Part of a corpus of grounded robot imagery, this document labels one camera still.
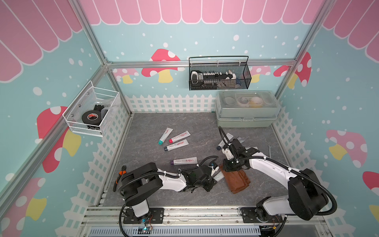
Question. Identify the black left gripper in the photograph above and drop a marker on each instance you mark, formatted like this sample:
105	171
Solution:
210	184

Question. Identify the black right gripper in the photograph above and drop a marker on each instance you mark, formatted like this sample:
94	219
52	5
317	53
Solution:
225	166

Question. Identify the silver purple Protetix toothpaste tube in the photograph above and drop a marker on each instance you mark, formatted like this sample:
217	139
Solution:
240	139

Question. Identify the white R&O purple cap tube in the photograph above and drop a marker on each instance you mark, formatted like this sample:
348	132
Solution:
184	161

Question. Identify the white R&O tube red scribble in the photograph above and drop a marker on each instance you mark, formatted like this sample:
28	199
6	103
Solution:
222	143

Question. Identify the brown cloth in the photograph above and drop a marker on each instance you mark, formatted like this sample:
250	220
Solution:
237	181

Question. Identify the white green cap toothpaste tube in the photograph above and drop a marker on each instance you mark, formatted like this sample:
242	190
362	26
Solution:
219	176

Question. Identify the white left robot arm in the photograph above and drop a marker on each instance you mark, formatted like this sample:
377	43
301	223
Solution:
137	186

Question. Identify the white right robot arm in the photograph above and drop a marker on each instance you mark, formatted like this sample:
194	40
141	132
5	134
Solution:
306	196

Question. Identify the white dark cap toothpaste tube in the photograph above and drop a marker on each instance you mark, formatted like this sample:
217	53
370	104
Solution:
176	145

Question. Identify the white pink cap toothpaste tube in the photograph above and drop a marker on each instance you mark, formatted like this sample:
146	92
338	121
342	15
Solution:
179	137

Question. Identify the far left green cap tube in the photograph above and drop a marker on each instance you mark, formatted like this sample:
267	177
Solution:
165	135

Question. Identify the green plastic storage box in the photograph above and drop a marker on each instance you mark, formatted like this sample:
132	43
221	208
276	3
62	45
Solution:
237	109

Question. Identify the orange black pliers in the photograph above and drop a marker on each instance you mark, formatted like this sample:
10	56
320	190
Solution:
120	174

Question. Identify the black tape roll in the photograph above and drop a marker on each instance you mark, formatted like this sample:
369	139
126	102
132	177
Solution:
92	117

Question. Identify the black wire mesh basket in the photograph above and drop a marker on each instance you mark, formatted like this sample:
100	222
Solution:
219	73

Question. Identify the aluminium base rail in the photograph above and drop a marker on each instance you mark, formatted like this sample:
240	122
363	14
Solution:
200	221

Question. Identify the white wire basket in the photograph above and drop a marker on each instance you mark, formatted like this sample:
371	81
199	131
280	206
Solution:
92	98

